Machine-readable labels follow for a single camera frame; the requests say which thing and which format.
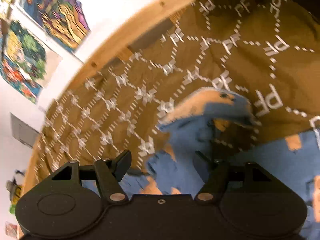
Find brown PF patterned duvet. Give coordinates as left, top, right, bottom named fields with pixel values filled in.
left=32, top=0, right=320, bottom=188

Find colourful poster upper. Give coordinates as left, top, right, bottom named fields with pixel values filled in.
left=19, top=0, right=90, bottom=53

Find colourful poster lower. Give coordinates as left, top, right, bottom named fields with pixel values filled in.
left=1, top=21, right=47, bottom=103

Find blue pants with orange cars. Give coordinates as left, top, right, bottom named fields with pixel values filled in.
left=82, top=87, right=320, bottom=240

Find colourful poster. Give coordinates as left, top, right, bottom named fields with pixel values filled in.
left=19, top=0, right=90, bottom=53
left=1, top=21, right=47, bottom=103

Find wooden bed frame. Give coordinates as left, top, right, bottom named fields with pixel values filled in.
left=21, top=0, right=213, bottom=198

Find grey wall switch plate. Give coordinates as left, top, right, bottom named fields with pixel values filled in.
left=10, top=113, right=39, bottom=148

